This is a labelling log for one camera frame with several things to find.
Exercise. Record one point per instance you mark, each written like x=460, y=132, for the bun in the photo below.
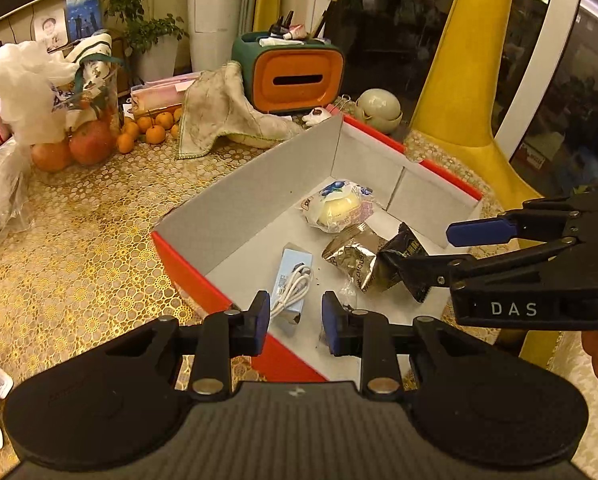
x=336, y=207

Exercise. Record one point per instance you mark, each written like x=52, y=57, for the white cloth bag green trim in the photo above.
x=96, y=55

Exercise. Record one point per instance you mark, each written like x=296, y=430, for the pale green teapot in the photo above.
x=379, y=110

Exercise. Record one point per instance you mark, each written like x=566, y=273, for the beige dish cloth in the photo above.
x=224, y=110

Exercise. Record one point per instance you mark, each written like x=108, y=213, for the round desktop with lace cloth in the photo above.
x=94, y=240

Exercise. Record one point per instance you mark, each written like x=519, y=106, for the pile of small tangerines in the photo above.
x=154, y=132

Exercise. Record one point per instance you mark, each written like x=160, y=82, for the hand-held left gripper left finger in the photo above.
x=261, y=317

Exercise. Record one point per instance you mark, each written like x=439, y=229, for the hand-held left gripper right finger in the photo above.
x=330, y=321

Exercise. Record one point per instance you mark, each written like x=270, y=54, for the green and orange tissue box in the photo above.
x=294, y=80

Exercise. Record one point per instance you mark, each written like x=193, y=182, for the glass jar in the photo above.
x=101, y=105

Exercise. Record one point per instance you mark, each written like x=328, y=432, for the small light blue carton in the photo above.
x=291, y=257

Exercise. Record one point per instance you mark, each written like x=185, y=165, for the white window frame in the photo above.
x=544, y=45

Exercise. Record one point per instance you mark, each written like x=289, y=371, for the clear plastic bag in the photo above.
x=1, y=185

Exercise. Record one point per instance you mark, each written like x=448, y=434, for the red cardboard box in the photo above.
x=259, y=200

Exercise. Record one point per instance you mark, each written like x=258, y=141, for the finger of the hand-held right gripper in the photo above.
x=449, y=267
x=479, y=232

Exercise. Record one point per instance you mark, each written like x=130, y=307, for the silver foil snack packet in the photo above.
x=354, y=260

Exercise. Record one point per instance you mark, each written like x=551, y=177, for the small white ceramic figure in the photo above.
x=315, y=116

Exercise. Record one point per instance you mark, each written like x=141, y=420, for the green potted plant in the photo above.
x=154, y=55

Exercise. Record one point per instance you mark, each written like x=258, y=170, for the portrait photo frame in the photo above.
x=51, y=27

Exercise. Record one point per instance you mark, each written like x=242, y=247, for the white tower air conditioner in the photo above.
x=219, y=10

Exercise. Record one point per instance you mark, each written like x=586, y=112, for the black snack packet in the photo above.
x=409, y=252

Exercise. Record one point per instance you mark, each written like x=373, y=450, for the large white plastic bag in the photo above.
x=26, y=95

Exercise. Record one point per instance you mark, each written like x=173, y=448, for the yellow plastic furniture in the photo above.
x=459, y=85

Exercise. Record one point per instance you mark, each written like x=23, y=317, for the flat pink packet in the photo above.
x=156, y=90

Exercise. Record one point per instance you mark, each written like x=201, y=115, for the blue picture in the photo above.
x=84, y=15

